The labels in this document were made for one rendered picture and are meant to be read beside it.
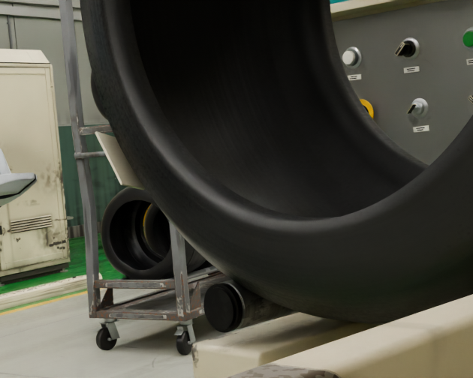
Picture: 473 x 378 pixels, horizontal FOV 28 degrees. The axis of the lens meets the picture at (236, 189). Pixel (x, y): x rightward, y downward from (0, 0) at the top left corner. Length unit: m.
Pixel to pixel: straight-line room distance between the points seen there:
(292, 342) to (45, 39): 11.21
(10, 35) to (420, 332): 11.38
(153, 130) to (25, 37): 10.97
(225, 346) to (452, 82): 0.83
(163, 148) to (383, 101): 0.88
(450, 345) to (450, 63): 1.34
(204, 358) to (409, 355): 0.65
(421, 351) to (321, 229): 0.47
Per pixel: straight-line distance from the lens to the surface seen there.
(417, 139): 1.61
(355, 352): 0.22
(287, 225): 0.72
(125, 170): 0.89
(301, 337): 0.87
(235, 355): 0.85
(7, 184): 0.89
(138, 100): 0.84
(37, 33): 11.92
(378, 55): 1.65
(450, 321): 0.25
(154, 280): 4.78
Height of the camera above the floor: 1.05
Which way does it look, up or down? 3 degrees down
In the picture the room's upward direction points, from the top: 5 degrees counter-clockwise
